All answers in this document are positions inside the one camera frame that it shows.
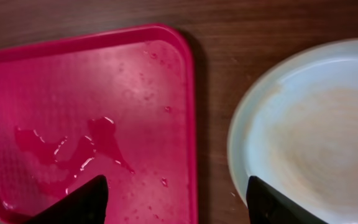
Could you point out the red plastic tray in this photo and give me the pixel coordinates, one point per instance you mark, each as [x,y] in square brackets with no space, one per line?
[119,104]

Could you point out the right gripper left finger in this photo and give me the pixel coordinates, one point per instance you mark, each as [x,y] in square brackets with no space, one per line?
[86,205]

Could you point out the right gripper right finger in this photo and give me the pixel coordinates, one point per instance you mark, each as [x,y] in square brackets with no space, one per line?
[266,205]

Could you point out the light blue plate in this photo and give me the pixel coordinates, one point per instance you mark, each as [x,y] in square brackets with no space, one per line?
[297,129]

